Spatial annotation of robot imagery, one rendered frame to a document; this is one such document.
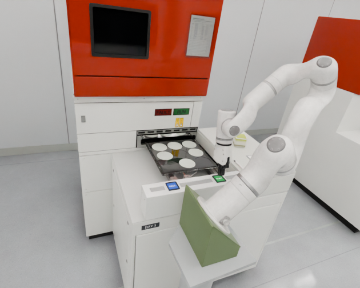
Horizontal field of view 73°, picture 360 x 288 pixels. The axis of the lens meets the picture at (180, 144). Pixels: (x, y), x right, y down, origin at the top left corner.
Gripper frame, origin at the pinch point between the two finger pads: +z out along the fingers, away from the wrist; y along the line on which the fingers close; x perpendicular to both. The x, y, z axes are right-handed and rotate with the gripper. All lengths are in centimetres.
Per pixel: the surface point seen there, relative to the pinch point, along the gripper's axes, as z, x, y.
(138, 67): -49, -32, -44
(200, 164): 6.2, 1.2, -24.1
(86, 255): 88, -68, -67
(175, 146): 1.0, -6.3, -47.9
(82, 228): 83, -70, -93
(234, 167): 3.7, 15.0, -9.9
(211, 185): 5.5, -6.7, 2.6
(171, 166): 5.5, -17.2, -26.6
